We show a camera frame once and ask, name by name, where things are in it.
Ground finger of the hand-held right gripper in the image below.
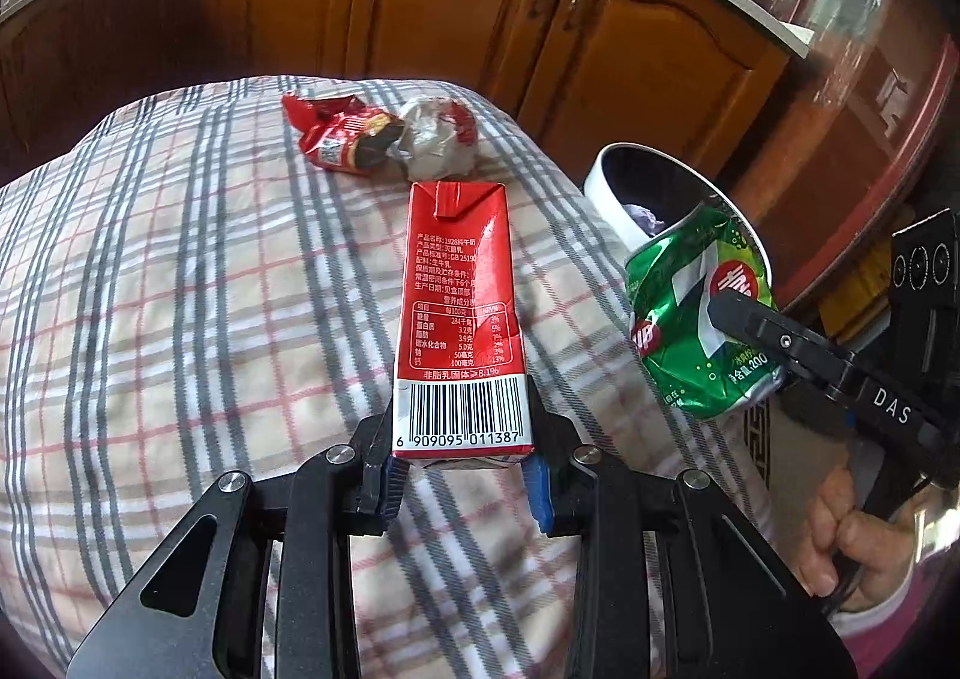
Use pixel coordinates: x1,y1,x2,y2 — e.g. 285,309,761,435
705,289,857,396

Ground white round bin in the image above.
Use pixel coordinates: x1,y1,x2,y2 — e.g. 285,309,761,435
583,143,781,320

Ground red brown snack wrapper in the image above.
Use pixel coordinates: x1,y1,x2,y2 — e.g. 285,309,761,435
281,92,402,178

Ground checked tablecloth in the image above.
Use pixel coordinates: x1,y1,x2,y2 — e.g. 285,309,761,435
0,75,781,679

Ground crumpled paper ball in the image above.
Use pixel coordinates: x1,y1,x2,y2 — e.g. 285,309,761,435
621,201,667,238

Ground wooden lower cabinets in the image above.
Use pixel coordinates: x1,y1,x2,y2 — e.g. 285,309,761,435
0,0,792,200

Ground red milk carton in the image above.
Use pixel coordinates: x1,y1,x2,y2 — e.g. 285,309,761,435
391,180,535,474

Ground person's right forearm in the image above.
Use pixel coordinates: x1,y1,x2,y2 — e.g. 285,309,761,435
829,559,960,679

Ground crushed green can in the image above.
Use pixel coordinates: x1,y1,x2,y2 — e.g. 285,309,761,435
624,203,788,421

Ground crumpled silver wrapper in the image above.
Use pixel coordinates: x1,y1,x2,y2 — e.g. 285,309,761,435
390,95,481,184

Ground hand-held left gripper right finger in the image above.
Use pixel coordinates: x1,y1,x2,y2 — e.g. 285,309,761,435
521,379,860,679

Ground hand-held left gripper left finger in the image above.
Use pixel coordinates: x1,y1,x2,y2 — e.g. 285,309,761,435
66,390,410,679

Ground person's right hand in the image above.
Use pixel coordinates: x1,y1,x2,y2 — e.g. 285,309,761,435
799,465,920,612

